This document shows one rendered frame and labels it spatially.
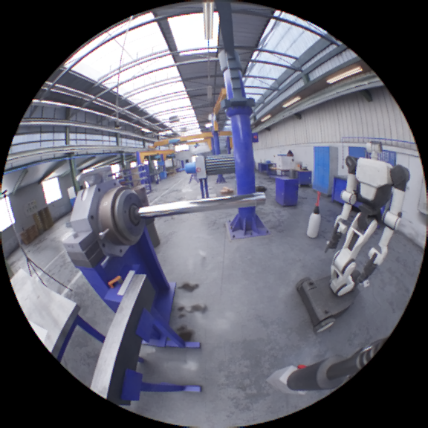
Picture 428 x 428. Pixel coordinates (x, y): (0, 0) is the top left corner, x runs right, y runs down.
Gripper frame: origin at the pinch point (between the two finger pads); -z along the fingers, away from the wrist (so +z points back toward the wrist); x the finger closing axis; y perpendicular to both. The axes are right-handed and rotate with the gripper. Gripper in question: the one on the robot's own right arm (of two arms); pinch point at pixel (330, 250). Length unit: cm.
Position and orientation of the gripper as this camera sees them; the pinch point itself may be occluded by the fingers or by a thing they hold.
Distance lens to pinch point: 142.0
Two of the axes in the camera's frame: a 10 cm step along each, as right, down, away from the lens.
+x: -10.0, -0.9, -0.1
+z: 0.9, -9.2, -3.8
